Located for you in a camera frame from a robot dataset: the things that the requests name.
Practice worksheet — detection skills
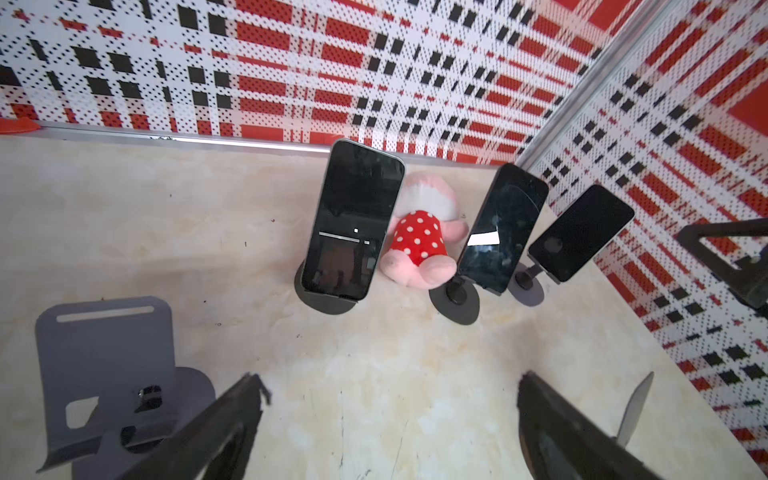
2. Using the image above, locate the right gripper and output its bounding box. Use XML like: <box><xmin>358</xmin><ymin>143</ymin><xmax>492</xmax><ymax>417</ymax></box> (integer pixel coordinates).
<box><xmin>676</xmin><ymin>218</ymin><xmax>767</xmax><ymax>312</ymax></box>

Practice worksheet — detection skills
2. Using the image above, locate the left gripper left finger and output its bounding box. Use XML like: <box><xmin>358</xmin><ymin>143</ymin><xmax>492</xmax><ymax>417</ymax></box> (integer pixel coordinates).
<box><xmin>122</xmin><ymin>374</ymin><xmax>271</xmax><ymax>479</ymax></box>

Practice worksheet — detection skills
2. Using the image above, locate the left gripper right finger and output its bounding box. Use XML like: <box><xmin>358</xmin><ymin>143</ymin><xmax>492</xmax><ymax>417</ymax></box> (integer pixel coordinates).
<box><xmin>517</xmin><ymin>371</ymin><xmax>658</xmax><ymax>479</ymax></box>

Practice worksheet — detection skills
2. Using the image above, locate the black phone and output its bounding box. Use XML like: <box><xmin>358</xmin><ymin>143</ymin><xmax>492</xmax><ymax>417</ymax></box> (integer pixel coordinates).
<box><xmin>300</xmin><ymin>139</ymin><xmax>406</xmax><ymax>302</ymax></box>
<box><xmin>615</xmin><ymin>372</ymin><xmax>654</xmax><ymax>448</ymax></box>
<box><xmin>528</xmin><ymin>185</ymin><xmax>635</xmax><ymax>283</ymax></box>
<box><xmin>457</xmin><ymin>164</ymin><xmax>548</xmax><ymax>295</ymax></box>

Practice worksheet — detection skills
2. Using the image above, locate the grey phone stand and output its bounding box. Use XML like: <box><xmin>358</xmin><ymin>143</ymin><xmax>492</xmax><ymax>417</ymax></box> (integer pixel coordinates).
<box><xmin>507</xmin><ymin>262</ymin><xmax>545</xmax><ymax>307</ymax></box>
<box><xmin>35</xmin><ymin>296</ymin><xmax>216</xmax><ymax>479</ymax></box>

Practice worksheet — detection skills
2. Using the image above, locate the dark phone stand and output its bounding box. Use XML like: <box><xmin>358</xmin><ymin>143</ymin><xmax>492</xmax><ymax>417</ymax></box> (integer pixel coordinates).
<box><xmin>429</xmin><ymin>275</ymin><xmax>480</xmax><ymax>326</ymax></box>
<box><xmin>293</xmin><ymin>263</ymin><xmax>357</xmax><ymax>315</ymax></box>

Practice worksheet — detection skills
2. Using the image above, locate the pink plush toy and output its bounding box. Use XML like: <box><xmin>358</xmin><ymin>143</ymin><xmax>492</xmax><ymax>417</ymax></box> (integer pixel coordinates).
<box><xmin>379</xmin><ymin>172</ymin><xmax>469</xmax><ymax>290</ymax></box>

